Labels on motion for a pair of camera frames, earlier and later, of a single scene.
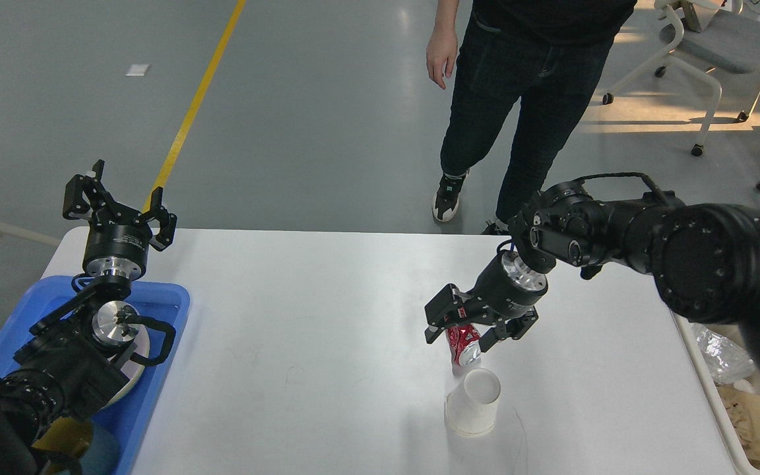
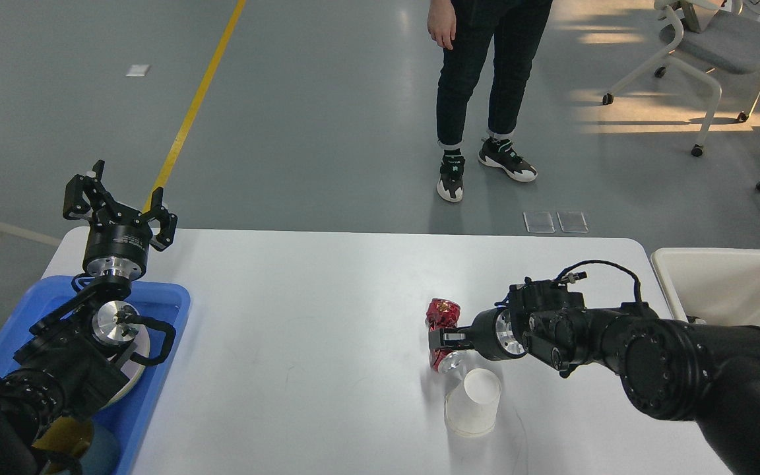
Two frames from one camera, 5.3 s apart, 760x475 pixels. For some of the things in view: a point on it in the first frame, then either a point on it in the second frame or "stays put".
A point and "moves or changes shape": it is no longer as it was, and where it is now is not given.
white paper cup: x=470 y=410 stays put
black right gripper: x=507 y=289 → x=492 y=332
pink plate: x=133 y=370 stays put
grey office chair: x=719 y=41 stays put
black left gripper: x=117 y=248 stays put
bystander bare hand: x=441 y=51 → x=441 y=22
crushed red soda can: x=464 y=342 moves or changes shape
